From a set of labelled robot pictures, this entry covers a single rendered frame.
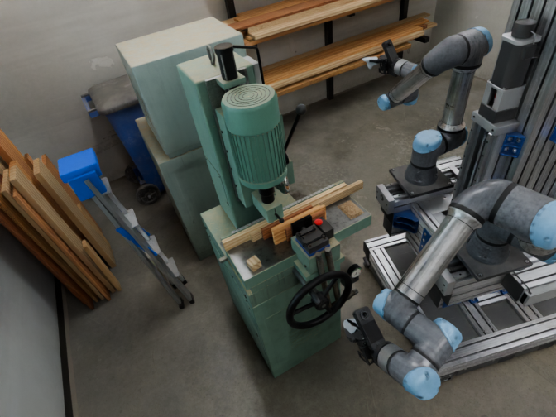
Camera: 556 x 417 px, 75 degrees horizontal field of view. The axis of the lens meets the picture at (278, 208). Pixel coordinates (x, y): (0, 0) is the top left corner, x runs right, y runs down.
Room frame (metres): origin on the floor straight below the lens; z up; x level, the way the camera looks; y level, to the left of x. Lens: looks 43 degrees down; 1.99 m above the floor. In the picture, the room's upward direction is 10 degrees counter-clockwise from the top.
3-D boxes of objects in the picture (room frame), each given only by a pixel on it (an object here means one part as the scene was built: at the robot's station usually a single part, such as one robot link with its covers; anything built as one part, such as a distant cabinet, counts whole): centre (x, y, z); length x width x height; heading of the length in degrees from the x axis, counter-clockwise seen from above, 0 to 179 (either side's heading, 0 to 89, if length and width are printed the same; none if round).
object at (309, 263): (0.90, -0.12, 0.92); 0.15 x 0.13 x 0.09; 112
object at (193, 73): (1.32, 0.14, 1.16); 0.22 x 0.22 x 0.72; 22
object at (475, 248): (0.83, -0.78, 0.87); 0.15 x 0.15 x 0.10
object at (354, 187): (1.12, -0.13, 0.92); 0.56 x 0.02 x 0.04; 112
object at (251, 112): (1.05, 0.03, 1.35); 0.18 x 0.18 x 0.31
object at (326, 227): (0.90, -0.12, 0.99); 0.13 x 0.11 x 0.06; 112
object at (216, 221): (1.16, 0.08, 0.76); 0.57 x 0.45 x 0.09; 22
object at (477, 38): (1.37, -0.84, 1.19); 0.15 x 0.12 x 0.55; 111
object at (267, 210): (1.07, 0.04, 1.03); 0.14 x 0.07 x 0.09; 22
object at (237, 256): (0.98, -0.09, 0.87); 0.61 x 0.30 x 0.06; 112
